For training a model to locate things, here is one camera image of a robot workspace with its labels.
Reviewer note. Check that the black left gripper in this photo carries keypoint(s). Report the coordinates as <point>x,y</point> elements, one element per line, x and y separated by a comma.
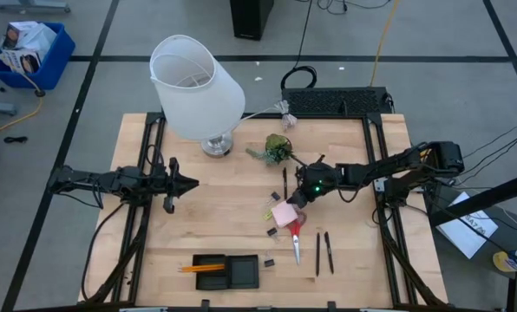
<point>159,184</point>

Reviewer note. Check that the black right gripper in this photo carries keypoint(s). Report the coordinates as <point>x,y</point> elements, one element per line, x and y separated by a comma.
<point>319,182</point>

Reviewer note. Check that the pink sticky note pad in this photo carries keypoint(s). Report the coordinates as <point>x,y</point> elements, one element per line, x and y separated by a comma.
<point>282,215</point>

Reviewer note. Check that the black binder clip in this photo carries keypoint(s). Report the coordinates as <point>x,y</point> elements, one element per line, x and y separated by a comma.
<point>275,196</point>
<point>272,233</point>

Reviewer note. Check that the small yellow clip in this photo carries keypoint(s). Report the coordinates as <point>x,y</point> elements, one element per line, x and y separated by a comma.
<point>268,214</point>

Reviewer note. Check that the yellow pencil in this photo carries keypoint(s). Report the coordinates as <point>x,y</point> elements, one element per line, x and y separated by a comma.
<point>198,270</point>
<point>206,266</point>

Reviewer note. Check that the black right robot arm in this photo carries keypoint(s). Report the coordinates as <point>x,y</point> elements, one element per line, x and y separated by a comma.
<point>414,160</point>

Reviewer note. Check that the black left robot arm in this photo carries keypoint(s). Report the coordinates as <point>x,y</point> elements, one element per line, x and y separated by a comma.
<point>76,177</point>

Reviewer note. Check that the black mesh desk organizer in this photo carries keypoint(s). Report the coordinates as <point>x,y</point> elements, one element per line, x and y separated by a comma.
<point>241,273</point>

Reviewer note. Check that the small potted succulent plant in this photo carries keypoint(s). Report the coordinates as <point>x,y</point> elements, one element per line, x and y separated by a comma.
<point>278,149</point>

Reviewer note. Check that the small black rectangular device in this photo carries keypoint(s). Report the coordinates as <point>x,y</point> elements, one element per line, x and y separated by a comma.
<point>269,262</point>

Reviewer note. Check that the white lamp shade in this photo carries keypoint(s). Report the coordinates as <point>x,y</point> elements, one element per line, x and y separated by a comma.
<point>198,99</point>

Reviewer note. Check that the black perforated metal box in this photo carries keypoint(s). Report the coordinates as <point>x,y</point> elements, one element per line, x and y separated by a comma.
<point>336,102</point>

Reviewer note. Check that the white paper sheet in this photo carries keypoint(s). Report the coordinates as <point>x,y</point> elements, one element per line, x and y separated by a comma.
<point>466,234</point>

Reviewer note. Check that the black computer tower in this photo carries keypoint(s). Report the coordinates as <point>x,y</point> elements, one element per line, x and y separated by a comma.
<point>250,19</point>

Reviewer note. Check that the blue plastic bin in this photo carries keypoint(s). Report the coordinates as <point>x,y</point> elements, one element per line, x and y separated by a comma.
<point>54,60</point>

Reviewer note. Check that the black metal beam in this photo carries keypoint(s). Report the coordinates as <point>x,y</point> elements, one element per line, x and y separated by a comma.
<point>479,201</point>

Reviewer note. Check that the white printed box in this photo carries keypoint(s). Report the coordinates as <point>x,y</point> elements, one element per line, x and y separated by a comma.
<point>20,60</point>
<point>17,32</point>

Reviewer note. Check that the yellow and blue disc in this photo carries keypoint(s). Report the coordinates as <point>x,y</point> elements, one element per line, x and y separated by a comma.
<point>503,262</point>

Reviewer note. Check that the black table frame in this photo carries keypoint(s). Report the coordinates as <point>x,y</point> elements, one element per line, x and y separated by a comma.
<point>373,138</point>

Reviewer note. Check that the black bracket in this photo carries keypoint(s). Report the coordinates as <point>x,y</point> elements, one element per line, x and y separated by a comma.
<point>205,305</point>
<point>331,306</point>

